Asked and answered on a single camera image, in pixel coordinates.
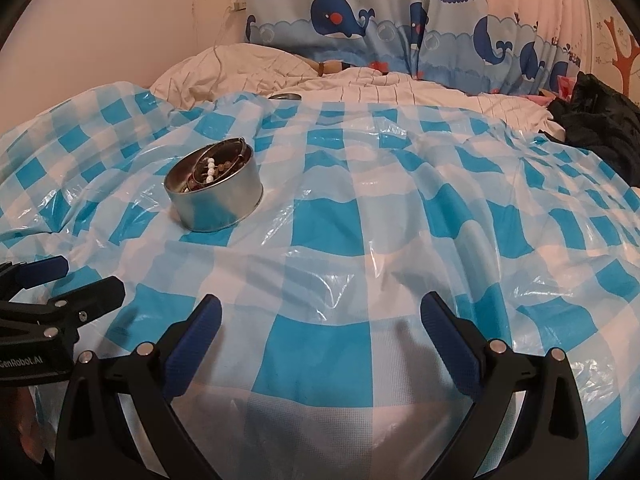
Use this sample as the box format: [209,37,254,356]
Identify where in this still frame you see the black clothing pile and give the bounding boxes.
[540,72,640,188]

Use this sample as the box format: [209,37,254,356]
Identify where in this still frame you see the blue white checkered plastic cloth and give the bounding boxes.
[1,82,639,479]

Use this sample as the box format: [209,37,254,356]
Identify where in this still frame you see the small silver tin lid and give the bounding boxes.
[268,92,303,101]

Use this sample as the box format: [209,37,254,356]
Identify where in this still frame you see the brown strap on pillow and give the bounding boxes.
[311,60,354,77]

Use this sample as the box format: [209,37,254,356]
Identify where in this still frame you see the white grid pattern pillow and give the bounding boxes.
[150,44,319,110]

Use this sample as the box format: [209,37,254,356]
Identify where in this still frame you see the blue whale print curtain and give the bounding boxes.
[245,0,590,96]

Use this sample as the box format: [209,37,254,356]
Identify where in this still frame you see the pink cloth item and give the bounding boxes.
[525,76,577,107]

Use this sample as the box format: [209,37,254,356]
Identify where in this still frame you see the white charging cable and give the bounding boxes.
[211,1,241,86]

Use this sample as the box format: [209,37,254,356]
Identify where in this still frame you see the silver metal bangle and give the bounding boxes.
[182,138,250,193]

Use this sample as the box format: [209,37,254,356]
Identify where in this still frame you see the round silver metal tin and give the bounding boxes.
[164,141,264,232]

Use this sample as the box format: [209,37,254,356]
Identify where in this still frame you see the white wardrobe with tree decal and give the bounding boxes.
[586,0,639,104]

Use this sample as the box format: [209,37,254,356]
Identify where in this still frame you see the white grid pattern quilt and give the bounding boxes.
[259,68,565,142]

